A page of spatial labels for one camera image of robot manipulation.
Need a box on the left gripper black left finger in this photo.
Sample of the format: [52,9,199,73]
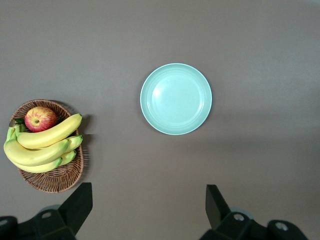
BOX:
[0,182,94,240]

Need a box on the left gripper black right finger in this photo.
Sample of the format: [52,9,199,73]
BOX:
[199,184,309,240]

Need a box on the light green round plate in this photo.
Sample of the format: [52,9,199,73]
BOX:
[139,62,213,136]

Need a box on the brown wicker basket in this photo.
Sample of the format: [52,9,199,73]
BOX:
[8,99,85,194]

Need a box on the yellow banana bunch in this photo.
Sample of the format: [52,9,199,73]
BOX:
[3,113,84,174]

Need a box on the red yellow apple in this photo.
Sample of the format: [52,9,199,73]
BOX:
[24,106,58,133]

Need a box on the brown table cover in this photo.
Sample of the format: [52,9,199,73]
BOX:
[0,0,320,240]

